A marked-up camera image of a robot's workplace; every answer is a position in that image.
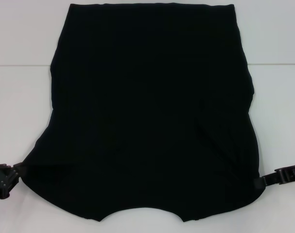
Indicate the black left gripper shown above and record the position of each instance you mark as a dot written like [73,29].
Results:
[1,179]

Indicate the black shirt with FREE print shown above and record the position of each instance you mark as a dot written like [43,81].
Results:
[149,109]

